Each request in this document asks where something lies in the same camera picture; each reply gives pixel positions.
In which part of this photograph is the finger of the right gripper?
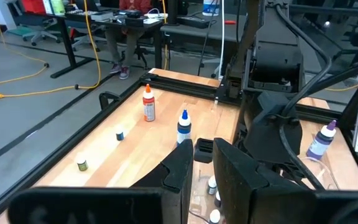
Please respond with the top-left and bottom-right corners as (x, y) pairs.
(195, 138), (214, 164)

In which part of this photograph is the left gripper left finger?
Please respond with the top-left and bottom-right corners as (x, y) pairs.
(130, 139), (195, 224)

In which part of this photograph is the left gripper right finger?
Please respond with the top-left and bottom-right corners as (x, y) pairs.
(213, 139), (315, 224)

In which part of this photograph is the small green dropper bottle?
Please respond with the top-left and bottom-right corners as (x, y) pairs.
(76, 152), (89, 172)

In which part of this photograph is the tall blue squeeze bottle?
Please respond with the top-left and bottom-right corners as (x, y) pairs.
(176, 108), (193, 147)

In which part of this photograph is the clear plastic bin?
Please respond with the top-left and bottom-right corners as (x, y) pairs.
(186, 155), (340, 224)

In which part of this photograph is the tall purple squeeze bottle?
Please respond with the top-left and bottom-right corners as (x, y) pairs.
(305, 119), (337, 161)

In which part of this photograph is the tall red squeeze bottle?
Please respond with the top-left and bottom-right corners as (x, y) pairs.
(142, 83), (156, 123)

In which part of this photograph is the grey table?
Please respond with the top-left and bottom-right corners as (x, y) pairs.
(160, 14), (254, 43)

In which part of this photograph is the black power strip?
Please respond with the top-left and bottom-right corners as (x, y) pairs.
(176, 14), (211, 29)

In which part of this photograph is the person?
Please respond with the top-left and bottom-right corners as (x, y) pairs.
(106, 0), (154, 80)

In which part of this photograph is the white plastic jar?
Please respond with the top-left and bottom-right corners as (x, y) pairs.
(202, 0), (223, 17)

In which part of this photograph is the black office desk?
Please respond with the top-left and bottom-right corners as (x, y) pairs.
(23, 9), (164, 79)

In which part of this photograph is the grey office chair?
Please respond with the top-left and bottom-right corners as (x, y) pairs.
(6, 0), (62, 47)
(70, 27), (101, 52)

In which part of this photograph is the green wipes container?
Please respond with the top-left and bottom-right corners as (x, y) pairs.
(50, 0), (66, 16)

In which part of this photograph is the red box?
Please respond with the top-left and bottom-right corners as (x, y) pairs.
(21, 0), (47, 15)

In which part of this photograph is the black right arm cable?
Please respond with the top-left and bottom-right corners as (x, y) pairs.
(272, 2), (334, 190)

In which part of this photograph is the white cable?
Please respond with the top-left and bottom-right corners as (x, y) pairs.
(218, 0), (226, 80)

